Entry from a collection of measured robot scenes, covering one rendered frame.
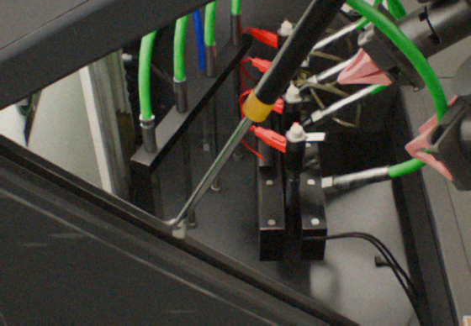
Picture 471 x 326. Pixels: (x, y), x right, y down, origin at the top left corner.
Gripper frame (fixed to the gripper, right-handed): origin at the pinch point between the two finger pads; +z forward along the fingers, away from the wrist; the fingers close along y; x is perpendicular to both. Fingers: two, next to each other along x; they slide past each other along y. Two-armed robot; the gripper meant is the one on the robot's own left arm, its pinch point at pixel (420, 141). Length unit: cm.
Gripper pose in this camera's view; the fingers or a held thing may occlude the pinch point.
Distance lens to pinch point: 85.4
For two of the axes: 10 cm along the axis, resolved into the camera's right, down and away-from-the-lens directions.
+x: 6.1, 7.3, 3.0
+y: -6.3, 6.8, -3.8
